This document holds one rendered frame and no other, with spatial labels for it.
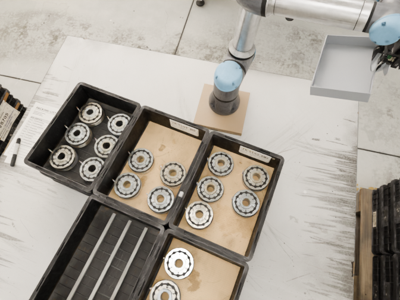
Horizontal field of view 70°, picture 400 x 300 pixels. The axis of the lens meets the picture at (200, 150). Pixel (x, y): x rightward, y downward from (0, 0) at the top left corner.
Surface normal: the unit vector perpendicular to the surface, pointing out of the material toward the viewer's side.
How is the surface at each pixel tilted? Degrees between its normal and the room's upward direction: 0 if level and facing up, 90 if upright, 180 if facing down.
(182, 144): 0
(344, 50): 17
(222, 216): 0
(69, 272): 0
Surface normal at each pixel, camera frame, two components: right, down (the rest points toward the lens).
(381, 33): -0.43, 0.83
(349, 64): -0.29, -0.46
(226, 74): -0.05, -0.28
